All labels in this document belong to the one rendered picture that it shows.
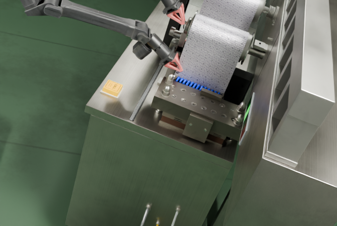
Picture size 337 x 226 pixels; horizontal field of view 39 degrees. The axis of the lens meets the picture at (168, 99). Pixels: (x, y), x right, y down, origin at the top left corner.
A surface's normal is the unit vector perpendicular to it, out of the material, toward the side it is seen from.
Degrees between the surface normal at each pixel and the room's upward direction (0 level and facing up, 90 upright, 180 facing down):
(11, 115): 0
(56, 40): 0
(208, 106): 0
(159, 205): 90
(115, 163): 90
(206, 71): 90
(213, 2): 92
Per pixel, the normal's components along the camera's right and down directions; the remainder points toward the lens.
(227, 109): 0.27, -0.76
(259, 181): -0.25, 0.53
